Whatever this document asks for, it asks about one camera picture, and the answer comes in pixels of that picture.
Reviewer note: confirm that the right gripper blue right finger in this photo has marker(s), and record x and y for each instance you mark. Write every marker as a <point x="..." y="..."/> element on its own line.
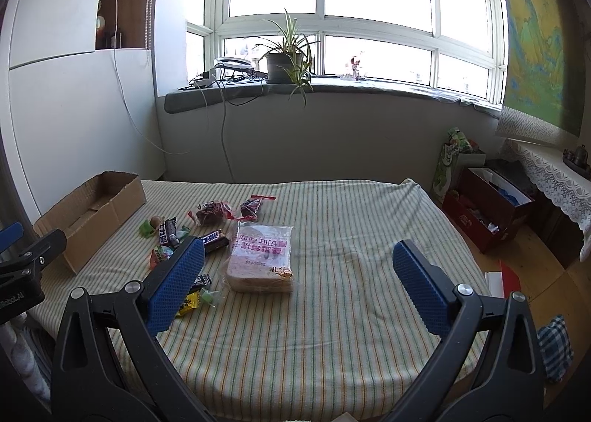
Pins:
<point x="428" y="287"/>

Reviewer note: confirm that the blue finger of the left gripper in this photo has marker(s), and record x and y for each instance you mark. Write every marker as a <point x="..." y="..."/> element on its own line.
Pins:
<point x="39" y="255"/>
<point x="10" y="235"/>

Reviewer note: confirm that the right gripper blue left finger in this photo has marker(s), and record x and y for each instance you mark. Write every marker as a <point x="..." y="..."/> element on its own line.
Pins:
<point x="169" y="282"/>

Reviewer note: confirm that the yellow candy packet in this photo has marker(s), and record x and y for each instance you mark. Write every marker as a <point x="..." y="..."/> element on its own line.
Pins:
<point x="190" y="303"/>

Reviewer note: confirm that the long Snickers bar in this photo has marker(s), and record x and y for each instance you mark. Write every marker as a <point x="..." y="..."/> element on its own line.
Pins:
<point x="167" y="234"/>

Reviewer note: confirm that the green mint candy packet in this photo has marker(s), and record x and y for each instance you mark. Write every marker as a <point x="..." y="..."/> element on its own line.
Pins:
<point x="182" y="233"/>

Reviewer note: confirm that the green candy wrapper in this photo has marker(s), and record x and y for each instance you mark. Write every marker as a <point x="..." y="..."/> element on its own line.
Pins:
<point x="146" y="230"/>

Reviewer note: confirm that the short Snickers bar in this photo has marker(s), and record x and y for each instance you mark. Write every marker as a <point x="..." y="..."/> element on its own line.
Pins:
<point x="214" y="241"/>

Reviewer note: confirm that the large red date snack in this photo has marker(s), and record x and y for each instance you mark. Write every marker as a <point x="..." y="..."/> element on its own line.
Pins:
<point x="211" y="213"/>

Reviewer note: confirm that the packaged sliced bread loaf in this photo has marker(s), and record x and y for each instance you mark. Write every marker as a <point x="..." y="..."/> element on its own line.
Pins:
<point x="259" y="260"/>

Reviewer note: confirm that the small red date snack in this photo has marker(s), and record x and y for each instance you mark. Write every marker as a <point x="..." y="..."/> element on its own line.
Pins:
<point x="249" y="210"/>

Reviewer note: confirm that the black patterned candy packet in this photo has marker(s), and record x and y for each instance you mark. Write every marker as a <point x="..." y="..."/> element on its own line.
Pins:
<point x="203" y="281"/>

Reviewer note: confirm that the green jelly candy packet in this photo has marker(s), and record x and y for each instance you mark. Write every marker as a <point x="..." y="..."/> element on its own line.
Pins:
<point x="210" y="298"/>

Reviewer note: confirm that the brown cardboard box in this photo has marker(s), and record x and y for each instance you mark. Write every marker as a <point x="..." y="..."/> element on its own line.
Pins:
<point x="91" y="214"/>

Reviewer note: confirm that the red storage box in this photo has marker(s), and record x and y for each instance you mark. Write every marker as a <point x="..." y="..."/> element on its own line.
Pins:
<point x="488" y="208"/>

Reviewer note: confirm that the striped tablecloth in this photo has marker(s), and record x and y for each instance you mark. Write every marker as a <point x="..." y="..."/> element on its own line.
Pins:
<point x="346" y="339"/>

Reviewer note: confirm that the blue plaid cloth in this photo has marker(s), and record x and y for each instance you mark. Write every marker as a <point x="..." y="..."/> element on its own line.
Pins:
<point x="556" y="349"/>

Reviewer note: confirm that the green gift bag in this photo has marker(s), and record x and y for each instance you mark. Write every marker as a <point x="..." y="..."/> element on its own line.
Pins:
<point x="457" y="153"/>

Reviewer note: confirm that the white lace cloth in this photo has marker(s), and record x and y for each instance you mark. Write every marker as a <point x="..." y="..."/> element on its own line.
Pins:
<point x="538" y="145"/>

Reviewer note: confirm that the white power strip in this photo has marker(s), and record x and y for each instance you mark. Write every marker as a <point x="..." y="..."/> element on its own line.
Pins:
<point x="202" y="80"/>

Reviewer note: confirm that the small figurine on sill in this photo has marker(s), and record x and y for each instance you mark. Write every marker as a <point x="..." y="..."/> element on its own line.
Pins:
<point x="354" y="70"/>

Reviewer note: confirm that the potted spider plant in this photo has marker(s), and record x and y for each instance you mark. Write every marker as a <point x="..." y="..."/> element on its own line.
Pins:
<point x="289" y="58"/>

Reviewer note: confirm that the landscape wall painting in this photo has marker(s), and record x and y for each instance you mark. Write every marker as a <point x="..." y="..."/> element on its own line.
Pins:
<point x="545" y="89"/>

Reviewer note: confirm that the white window frame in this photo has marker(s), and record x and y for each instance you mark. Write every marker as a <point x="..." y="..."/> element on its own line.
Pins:
<point x="457" y="46"/>

